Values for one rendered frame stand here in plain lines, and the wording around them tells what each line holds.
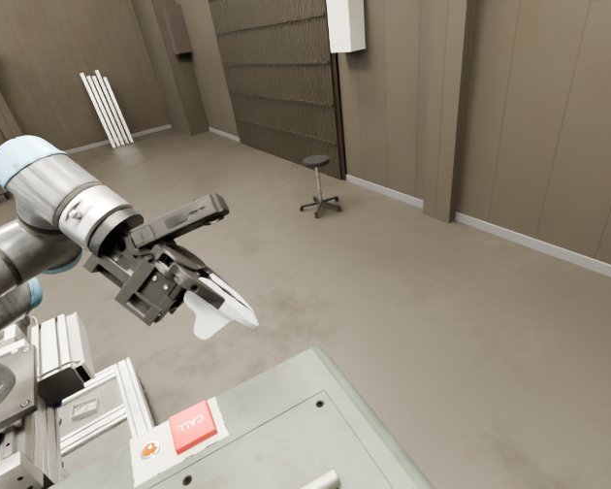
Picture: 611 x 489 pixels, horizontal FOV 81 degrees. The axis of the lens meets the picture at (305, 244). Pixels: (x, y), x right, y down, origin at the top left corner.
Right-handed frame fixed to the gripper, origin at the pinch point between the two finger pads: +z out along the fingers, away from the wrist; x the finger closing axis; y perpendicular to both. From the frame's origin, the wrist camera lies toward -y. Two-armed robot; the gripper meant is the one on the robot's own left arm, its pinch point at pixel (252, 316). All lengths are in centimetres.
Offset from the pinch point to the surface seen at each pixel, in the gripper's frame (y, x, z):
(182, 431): 22.0, -8.5, 2.1
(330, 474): 9.7, -0.2, 19.4
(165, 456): 25.2, -6.7, 2.2
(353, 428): 5.7, -7.2, 21.0
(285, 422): 11.9, -9.1, 13.4
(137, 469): 28.3, -5.6, 0.1
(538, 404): -16, -137, 138
